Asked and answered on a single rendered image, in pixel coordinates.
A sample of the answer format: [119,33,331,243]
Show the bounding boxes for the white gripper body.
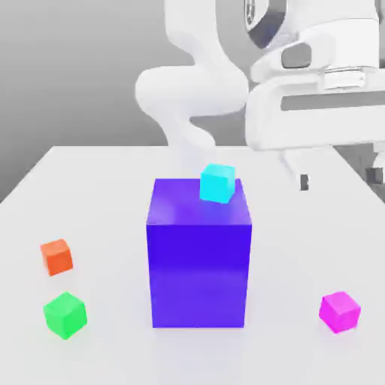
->
[244,78,385,152]

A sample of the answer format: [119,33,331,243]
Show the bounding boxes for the small cyan cube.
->
[199,162,236,205]

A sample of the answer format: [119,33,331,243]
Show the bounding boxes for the small magenta cube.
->
[318,290,362,335]

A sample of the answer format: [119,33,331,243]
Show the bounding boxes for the small orange cube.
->
[40,238,74,277]

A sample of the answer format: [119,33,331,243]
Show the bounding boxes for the small green cube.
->
[42,290,89,341]

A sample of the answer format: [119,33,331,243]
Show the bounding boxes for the large purple box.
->
[146,177,253,329]

